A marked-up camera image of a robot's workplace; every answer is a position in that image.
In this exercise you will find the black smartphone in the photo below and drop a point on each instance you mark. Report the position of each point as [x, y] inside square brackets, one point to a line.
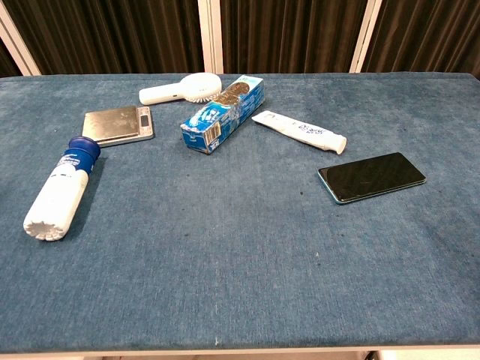
[371, 176]

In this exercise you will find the blue fabric table cover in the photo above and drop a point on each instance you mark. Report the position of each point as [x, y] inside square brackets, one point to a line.
[225, 243]

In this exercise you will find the blue toothpaste box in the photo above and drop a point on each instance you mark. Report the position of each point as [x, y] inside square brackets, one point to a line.
[221, 116]

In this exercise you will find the white toothpaste tube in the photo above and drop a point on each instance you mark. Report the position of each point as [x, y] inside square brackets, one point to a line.
[300, 129]

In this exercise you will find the white handheld fan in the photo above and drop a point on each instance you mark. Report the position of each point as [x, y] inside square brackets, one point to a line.
[168, 93]

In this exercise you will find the silver digital kitchen scale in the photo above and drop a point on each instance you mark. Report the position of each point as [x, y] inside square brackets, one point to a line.
[112, 122]

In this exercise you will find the white bottle with blue cap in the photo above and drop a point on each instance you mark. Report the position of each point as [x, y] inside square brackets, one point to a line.
[60, 195]

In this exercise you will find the dark pleated curtain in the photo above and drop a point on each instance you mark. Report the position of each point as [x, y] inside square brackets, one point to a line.
[112, 33]

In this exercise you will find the white frame post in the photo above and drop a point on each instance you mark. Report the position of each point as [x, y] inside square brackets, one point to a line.
[17, 41]
[365, 35]
[210, 35]

